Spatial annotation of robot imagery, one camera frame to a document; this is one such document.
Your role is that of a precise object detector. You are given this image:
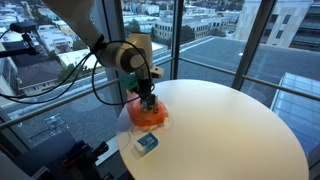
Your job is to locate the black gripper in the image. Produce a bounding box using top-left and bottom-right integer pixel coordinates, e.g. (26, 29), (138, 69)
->
(137, 77), (159, 112)

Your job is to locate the orange plastic bag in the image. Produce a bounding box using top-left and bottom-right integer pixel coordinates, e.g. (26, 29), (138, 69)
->
(125, 89), (170, 128)

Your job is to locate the blue and white box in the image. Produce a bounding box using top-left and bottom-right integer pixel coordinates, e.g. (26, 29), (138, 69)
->
(133, 132), (160, 158)

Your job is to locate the slim vertical window mullion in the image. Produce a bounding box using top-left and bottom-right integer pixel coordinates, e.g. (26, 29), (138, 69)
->
(169, 0), (185, 81)

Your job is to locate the wide grey window pillar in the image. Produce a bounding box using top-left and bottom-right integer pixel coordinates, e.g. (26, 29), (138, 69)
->
(98, 0), (132, 116)

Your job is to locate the black clamp with orange parts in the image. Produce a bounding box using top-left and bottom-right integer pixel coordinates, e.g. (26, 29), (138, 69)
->
(49, 139), (111, 180)

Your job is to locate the grey metal handrail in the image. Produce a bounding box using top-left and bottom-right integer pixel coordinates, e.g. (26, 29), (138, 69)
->
(177, 57), (320, 102)
(0, 77), (126, 130)

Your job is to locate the dark grey equipment case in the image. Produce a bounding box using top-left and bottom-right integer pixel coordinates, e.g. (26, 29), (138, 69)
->
(13, 129), (78, 178)

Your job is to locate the slanted grey window mullion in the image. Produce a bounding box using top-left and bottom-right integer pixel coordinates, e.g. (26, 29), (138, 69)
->
(231, 0), (268, 91)

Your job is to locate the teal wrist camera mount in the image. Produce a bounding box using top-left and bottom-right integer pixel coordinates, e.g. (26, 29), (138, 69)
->
(119, 73), (140, 94)

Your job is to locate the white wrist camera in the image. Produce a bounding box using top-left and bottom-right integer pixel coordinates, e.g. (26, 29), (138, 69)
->
(150, 65), (165, 80)

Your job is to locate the looped black robot cable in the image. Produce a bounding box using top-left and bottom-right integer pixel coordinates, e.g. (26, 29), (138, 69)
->
(90, 39), (155, 107)

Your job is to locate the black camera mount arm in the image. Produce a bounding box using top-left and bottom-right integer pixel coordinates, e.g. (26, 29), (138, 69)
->
(0, 31), (40, 58)

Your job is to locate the black external camera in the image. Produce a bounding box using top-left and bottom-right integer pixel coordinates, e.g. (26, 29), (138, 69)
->
(9, 20), (38, 34)

